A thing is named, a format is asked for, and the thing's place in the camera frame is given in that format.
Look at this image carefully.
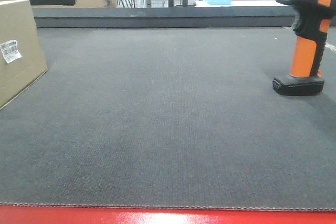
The orange black barcode scanner gun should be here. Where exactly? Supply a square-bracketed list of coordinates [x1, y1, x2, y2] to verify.
[272, 0, 335, 96]

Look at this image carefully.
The white background work table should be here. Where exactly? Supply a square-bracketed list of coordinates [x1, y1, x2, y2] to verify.
[195, 0, 285, 7]

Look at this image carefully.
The brown cardboard package box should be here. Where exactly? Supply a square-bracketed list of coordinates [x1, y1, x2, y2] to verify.
[1, 0, 48, 108]

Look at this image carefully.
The dark grey conveyor belt mat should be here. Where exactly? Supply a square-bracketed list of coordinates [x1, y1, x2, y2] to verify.
[1, 8, 335, 211]

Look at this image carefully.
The blue tray on table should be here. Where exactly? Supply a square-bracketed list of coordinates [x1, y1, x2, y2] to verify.
[203, 0, 233, 6]

